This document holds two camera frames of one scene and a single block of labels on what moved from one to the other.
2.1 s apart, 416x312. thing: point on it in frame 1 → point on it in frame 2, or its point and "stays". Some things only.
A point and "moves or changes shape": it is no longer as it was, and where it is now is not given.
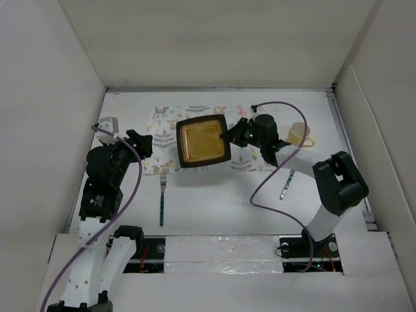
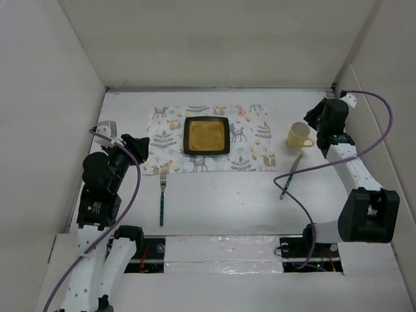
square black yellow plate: [199, 142] moves or changes shape
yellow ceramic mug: [296, 134] stays
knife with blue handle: [287, 184] stays
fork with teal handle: [162, 183] stays
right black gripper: [234, 134] → [312, 114]
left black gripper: [141, 142] stays
